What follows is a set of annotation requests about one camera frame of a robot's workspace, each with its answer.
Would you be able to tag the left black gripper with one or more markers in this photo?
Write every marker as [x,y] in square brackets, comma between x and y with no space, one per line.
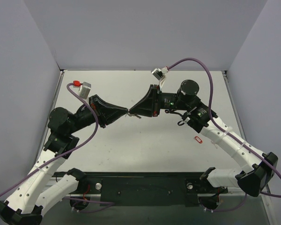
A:
[96,111]

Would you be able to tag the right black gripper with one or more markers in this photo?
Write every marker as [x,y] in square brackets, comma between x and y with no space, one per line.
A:
[156,101]

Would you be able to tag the silver key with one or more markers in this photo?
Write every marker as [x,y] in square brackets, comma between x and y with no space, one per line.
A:
[133,115]

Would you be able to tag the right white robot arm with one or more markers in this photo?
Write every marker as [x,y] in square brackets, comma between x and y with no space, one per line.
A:
[254,172]

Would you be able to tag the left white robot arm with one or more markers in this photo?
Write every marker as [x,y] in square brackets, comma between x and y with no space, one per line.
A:
[28,204]

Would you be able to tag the red key tag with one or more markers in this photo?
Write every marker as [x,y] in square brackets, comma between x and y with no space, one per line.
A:
[198,139]

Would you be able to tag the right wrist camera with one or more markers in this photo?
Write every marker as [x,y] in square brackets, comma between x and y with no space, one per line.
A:
[160,75]

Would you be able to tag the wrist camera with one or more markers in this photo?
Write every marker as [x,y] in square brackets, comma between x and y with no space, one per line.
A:
[160,75]
[84,88]

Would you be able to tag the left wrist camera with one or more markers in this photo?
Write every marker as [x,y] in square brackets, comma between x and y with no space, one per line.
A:
[84,88]

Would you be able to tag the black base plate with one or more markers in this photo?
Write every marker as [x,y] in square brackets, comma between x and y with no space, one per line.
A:
[151,188]

